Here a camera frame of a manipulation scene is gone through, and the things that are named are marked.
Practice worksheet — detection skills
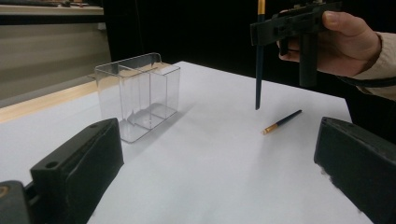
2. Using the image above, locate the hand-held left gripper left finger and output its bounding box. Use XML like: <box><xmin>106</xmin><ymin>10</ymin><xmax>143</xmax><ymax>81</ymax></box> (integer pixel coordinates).
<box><xmin>29</xmin><ymin>117</ymin><xmax>125</xmax><ymax>224</ymax></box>

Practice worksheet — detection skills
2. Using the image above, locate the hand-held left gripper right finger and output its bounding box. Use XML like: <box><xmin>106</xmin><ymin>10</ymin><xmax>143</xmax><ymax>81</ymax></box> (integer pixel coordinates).
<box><xmin>313</xmin><ymin>116</ymin><xmax>396</xmax><ymax>224</ymax></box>

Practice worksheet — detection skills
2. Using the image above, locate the black pencil with orange end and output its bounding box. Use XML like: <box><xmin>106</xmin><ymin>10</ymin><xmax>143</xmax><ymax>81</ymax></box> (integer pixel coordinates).
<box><xmin>261</xmin><ymin>109</ymin><xmax>303</xmax><ymax>135</ymax></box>
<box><xmin>255</xmin><ymin>0</ymin><xmax>267</xmax><ymax>111</ymax></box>

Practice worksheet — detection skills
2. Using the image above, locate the clear plastic organizer box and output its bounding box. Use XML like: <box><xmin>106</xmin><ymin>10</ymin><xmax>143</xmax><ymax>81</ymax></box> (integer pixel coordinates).
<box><xmin>93</xmin><ymin>51</ymin><xmax>181</xmax><ymax>144</ymax></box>

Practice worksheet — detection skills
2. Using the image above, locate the wooden table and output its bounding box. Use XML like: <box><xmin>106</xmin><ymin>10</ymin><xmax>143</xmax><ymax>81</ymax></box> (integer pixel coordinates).
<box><xmin>0</xmin><ymin>62</ymin><xmax>172</xmax><ymax>124</ymax></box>

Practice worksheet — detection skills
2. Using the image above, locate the white table sheet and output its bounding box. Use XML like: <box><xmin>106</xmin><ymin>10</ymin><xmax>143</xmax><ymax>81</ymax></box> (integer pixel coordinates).
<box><xmin>0</xmin><ymin>61</ymin><xmax>375</xmax><ymax>224</ymax></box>

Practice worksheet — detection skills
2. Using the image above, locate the black crossbar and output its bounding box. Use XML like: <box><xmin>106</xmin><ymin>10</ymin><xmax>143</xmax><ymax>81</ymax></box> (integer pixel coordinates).
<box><xmin>0</xmin><ymin>13</ymin><xmax>106</xmax><ymax>26</ymax></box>

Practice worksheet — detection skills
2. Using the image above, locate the right hand-held gripper cable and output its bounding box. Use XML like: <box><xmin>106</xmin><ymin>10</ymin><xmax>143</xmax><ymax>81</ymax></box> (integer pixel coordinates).
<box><xmin>337</xmin><ymin>75</ymin><xmax>396</xmax><ymax>89</ymax></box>

